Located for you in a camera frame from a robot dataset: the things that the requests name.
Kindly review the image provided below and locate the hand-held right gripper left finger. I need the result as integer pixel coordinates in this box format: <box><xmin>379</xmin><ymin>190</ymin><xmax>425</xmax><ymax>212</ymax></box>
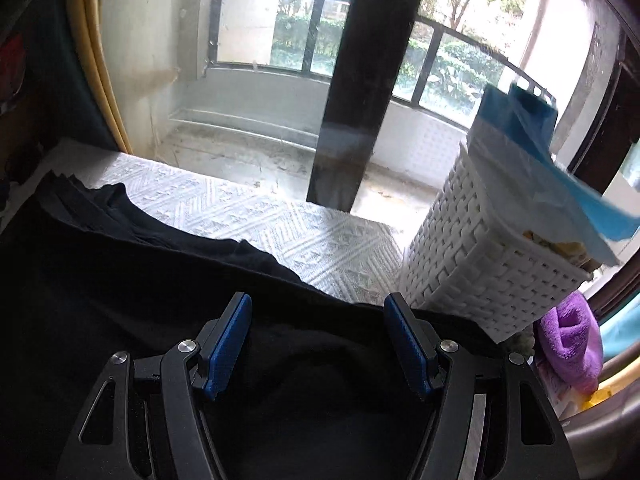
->
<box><xmin>56</xmin><ymin>291</ymin><xmax>253</xmax><ymax>480</ymax></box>

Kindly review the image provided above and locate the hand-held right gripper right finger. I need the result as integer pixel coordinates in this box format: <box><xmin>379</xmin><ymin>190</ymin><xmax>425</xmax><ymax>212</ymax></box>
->
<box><xmin>383</xmin><ymin>292</ymin><xmax>581</xmax><ymax>480</ymax></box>

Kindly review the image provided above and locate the black shirt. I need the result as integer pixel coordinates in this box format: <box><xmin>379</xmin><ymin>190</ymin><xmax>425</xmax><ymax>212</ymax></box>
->
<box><xmin>0</xmin><ymin>172</ymin><xmax>506</xmax><ymax>480</ymax></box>

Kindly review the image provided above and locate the white woven basket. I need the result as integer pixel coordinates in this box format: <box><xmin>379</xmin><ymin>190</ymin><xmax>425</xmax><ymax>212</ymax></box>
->
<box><xmin>400</xmin><ymin>127</ymin><xmax>593</xmax><ymax>346</ymax></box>

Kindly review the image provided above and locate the purple cloth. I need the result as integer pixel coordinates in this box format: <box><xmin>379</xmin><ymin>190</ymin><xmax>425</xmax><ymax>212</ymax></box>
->
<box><xmin>535</xmin><ymin>290</ymin><xmax>603</xmax><ymax>396</ymax></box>

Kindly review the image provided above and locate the yellow container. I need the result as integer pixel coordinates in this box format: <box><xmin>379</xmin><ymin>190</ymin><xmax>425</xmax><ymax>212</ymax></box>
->
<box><xmin>582</xmin><ymin>380</ymin><xmax>615</xmax><ymax>407</ymax></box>

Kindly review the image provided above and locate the blue plastic bag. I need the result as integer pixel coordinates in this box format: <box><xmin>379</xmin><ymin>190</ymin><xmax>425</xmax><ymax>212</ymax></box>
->
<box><xmin>467</xmin><ymin>82</ymin><xmax>640</xmax><ymax>266</ymax></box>

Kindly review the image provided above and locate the teal curtain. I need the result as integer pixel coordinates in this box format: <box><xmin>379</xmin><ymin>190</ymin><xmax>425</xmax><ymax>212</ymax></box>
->
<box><xmin>0</xmin><ymin>0</ymin><xmax>121</xmax><ymax>166</ymax></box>

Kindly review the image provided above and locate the yellow curtain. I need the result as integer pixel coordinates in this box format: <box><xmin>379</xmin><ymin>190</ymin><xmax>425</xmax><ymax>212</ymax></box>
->
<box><xmin>70</xmin><ymin>0</ymin><xmax>133</xmax><ymax>153</ymax></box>

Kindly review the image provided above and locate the black balcony railing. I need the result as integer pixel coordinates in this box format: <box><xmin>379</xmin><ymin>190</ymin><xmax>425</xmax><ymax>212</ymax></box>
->
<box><xmin>207</xmin><ymin>0</ymin><xmax>558</xmax><ymax>116</ymax></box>

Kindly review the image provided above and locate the dark window frame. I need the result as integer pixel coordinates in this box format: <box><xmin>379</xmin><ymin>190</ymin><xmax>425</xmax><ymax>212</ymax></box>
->
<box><xmin>306</xmin><ymin>0</ymin><xmax>640</xmax><ymax>311</ymax></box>

